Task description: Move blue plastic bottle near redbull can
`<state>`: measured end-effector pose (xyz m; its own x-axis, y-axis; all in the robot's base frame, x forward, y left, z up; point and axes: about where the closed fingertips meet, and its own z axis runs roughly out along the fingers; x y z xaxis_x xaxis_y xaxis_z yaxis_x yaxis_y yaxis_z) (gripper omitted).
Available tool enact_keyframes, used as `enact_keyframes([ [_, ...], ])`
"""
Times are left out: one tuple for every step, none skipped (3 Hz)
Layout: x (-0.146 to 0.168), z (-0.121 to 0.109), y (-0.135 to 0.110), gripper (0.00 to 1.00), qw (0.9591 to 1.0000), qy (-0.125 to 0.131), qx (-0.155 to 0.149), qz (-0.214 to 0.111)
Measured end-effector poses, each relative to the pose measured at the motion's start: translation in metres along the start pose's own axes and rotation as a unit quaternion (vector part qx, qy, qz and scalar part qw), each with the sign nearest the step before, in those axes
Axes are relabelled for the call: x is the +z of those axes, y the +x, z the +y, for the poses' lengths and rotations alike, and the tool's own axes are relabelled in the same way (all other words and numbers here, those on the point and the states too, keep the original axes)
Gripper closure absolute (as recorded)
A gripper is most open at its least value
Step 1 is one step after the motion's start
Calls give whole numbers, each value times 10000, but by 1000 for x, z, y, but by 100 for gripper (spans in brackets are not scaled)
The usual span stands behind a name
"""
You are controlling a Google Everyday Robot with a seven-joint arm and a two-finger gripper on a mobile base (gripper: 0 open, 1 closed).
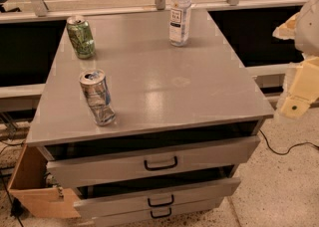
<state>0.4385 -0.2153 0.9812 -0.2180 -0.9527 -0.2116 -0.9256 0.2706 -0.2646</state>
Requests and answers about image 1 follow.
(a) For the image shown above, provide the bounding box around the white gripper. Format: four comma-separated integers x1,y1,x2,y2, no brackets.
272,14,319,118

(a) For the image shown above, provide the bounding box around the clear plastic water bottle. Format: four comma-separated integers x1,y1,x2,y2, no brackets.
169,0,191,47

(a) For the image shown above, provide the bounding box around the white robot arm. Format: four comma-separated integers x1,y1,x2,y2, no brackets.
272,0,319,118

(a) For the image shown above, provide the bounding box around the crushed silver redbull can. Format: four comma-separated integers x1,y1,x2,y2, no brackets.
79,69,116,126

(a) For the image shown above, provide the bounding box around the green soda can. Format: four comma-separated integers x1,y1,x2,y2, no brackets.
67,15,95,59

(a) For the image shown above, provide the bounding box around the grey drawer cabinet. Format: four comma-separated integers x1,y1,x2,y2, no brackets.
25,8,275,227

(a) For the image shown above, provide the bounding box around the bottom grey drawer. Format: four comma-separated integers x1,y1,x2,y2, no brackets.
94,198,222,227

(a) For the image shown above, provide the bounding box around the grey drawer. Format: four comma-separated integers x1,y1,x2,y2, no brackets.
74,177,241,218
47,135,260,188
94,198,222,227

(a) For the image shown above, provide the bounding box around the top grey drawer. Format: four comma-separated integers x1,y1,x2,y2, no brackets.
47,135,260,188

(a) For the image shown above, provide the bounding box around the middle grey drawer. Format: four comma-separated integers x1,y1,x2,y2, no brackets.
74,177,241,218

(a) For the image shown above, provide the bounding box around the black floor cable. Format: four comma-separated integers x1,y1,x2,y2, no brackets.
258,128,319,156

